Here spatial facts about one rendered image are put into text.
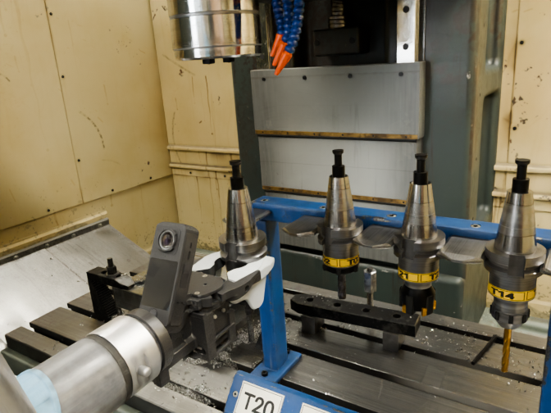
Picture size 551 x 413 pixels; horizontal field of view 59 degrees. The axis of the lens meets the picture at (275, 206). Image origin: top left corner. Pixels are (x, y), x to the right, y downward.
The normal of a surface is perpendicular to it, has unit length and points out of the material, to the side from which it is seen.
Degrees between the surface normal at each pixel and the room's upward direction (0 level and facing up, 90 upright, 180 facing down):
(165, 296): 61
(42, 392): 32
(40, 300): 24
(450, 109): 90
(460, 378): 0
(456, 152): 90
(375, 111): 90
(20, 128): 90
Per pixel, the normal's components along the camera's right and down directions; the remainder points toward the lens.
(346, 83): -0.54, 0.29
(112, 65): 0.84, 0.11
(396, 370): -0.07, -0.95
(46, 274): 0.28, -0.83
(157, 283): -0.47, -0.21
